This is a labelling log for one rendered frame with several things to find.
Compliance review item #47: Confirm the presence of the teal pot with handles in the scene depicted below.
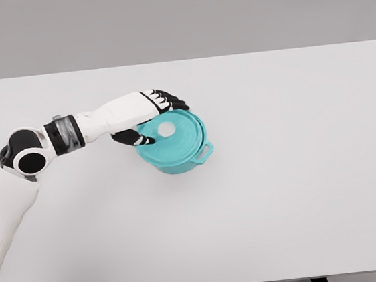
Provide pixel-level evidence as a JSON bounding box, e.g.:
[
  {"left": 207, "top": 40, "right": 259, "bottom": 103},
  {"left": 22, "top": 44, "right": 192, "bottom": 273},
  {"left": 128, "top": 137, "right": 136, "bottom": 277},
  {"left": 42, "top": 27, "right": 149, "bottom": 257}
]
[{"left": 132, "top": 111, "right": 217, "bottom": 179}]

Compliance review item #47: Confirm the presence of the teal pot lid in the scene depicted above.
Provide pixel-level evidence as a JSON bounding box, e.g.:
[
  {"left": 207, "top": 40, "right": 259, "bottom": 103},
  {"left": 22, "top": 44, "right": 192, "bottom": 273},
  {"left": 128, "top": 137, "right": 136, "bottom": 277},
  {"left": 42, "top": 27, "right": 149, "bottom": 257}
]
[{"left": 131, "top": 106, "right": 209, "bottom": 171}]

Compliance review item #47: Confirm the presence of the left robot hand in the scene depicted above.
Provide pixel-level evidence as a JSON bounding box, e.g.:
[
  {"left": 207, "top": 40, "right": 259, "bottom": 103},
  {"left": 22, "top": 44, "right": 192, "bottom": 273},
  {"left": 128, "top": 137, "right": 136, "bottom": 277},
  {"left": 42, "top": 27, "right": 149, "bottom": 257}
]
[{"left": 106, "top": 85, "right": 194, "bottom": 151}]

